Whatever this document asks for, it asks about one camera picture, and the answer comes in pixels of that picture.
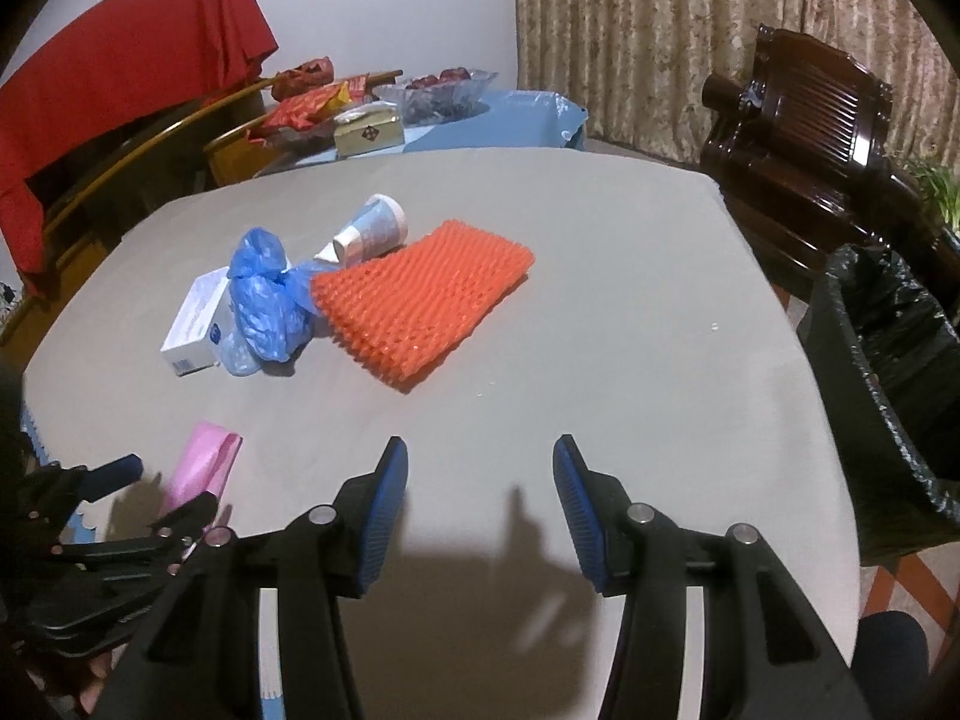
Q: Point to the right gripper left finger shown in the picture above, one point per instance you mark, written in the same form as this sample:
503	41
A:
196	653

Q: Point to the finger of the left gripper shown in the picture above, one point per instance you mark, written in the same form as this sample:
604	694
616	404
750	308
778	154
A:
91	484
175	531

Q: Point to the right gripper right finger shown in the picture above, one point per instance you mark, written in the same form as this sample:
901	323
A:
767	653

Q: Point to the pink paper packet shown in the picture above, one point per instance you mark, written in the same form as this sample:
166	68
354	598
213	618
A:
204	466

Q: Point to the white medicine box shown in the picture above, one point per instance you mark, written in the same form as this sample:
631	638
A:
203	321

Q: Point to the blue plastic bag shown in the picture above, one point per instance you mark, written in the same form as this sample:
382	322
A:
274	314

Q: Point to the large orange foam net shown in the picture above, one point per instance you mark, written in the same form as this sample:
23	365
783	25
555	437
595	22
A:
400	315

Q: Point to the crushed blue paper cup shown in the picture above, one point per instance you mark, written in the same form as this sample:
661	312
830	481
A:
378	227

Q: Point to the black trash bin bag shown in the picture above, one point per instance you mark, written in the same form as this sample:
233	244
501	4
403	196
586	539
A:
885	359

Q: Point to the red snack bags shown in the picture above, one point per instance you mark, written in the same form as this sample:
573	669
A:
310	114

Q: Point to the gold tissue box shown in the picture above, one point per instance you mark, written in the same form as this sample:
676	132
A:
367	129

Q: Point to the red cloth cover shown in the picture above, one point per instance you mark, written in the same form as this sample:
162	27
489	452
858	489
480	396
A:
119	61

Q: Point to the red crumpled bag on chair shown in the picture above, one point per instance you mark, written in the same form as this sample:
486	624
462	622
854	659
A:
301	79

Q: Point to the green potted plant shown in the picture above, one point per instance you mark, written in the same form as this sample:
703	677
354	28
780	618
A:
938	188

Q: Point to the dark wooden armchair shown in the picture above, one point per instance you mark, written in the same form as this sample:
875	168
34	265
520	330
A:
799	155

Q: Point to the glass fruit bowl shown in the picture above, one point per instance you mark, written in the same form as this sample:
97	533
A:
452	95

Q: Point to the blue tablecloth side table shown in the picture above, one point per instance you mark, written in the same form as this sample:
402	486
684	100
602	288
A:
504	119

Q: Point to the patterned beige curtain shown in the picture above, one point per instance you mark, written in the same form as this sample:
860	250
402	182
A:
638	66

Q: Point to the wooden chair frame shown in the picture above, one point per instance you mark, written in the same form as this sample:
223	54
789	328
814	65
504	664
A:
99	191

